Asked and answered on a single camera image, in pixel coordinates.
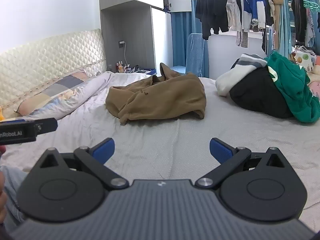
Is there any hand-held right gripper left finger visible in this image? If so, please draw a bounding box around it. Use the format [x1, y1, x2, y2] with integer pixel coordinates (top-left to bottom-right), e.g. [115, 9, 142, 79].
[35, 137, 130, 190]

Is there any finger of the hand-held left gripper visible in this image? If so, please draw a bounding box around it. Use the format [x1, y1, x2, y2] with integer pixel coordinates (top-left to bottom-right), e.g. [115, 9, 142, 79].
[34, 118, 58, 137]

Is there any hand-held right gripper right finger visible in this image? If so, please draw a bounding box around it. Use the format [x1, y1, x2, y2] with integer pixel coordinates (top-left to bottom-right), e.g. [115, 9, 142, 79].
[195, 137, 288, 188]

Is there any brown zip hoodie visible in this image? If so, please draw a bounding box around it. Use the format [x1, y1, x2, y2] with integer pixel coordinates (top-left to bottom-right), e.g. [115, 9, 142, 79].
[105, 62, 207, 125]

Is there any person's left forearm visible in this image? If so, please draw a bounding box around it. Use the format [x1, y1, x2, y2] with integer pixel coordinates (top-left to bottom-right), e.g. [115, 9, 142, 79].
[0, 172, 7, 230]

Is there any patchwork pillow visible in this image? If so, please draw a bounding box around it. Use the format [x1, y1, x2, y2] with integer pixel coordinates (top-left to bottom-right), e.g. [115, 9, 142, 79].
[16, 70, 90, 117]

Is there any cream quilted headboard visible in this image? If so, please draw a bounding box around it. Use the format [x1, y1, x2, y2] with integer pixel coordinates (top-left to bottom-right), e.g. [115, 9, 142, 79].
[0, 29, 107, 119]

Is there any white and grey sweater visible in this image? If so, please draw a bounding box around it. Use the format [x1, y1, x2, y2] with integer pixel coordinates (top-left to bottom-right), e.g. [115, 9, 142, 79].
[215, 53, 268, 97]

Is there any green hoodie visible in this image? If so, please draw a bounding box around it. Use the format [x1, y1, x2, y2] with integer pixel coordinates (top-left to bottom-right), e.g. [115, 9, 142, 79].
[264, 51, 320, 123]

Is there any blue covered chair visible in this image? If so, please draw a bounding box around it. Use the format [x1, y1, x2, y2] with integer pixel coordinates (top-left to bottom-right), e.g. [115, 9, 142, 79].
[172, 33, 210, 78]

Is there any striped hanging garment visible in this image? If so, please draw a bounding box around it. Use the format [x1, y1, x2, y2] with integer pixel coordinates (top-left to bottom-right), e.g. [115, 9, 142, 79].
[235, 29, 249, 48]

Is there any cream blanket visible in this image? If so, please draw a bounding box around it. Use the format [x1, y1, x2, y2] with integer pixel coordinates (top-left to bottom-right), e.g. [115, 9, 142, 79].
[310, 66, 320, 82]

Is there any grey wardrobe cabinet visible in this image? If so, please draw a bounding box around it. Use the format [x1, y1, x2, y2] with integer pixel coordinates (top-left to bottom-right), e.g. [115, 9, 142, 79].
[99, 0, 192, 74]

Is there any white dotted pillow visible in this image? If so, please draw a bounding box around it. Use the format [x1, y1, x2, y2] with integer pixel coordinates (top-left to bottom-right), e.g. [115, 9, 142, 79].
[291, 46, 319, 74]

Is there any light blue sheer curtain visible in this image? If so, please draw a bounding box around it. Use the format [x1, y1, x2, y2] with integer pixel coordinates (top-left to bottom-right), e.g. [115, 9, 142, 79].
[277, 0, 293, 53]

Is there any beige hanging garment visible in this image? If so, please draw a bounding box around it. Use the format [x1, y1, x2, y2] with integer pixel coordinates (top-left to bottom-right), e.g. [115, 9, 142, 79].
[265, 0, 282, 50]

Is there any blue and white hanging jacket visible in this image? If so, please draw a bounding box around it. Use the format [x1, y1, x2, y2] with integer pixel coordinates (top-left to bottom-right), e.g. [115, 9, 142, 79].
[241, 0, 267, 30]

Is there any patterned hanging garment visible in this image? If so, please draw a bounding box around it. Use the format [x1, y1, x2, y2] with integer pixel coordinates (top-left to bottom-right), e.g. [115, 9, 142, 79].
[306, 10, 315, 47]

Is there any black hanging garment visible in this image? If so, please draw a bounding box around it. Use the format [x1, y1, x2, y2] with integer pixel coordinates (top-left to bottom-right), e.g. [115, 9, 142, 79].
[290, 0, 307, 43]

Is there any white charger cable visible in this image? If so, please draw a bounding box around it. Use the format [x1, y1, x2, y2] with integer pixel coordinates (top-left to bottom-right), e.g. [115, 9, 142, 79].
[122, 44, 130, 68]

